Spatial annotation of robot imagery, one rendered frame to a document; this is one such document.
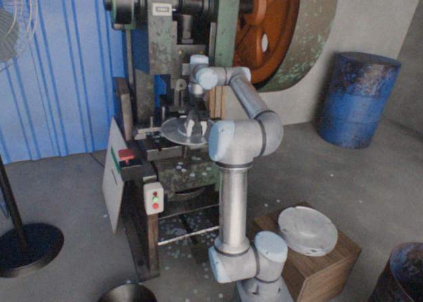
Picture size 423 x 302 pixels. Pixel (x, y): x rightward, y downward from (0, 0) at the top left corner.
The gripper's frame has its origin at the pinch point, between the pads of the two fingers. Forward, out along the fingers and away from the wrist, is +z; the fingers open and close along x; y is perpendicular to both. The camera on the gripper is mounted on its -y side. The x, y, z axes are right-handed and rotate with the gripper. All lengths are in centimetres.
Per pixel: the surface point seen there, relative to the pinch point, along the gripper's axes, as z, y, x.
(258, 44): -37, 17, -38
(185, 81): -21.5, 13.0, 1.7
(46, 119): 44, 134, 70
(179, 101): -11.8, 13.1, 4.3
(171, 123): 0.8, 17.0, 6.7
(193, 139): 1.4, -1.8, 2.1
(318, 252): 42, -51, -44
